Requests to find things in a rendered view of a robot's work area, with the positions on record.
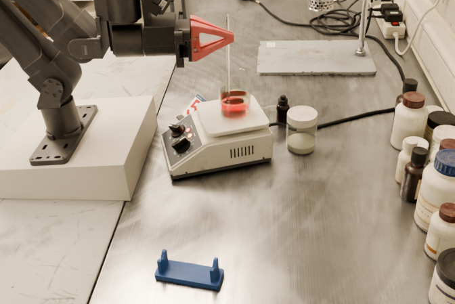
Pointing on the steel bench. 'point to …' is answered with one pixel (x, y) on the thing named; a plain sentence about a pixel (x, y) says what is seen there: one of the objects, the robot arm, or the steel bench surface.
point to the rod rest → (189, 273)
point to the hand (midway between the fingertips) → (229, 37)
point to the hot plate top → (211, 112)
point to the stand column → (364, 11)
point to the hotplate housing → (223, 151)
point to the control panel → (180, 138)
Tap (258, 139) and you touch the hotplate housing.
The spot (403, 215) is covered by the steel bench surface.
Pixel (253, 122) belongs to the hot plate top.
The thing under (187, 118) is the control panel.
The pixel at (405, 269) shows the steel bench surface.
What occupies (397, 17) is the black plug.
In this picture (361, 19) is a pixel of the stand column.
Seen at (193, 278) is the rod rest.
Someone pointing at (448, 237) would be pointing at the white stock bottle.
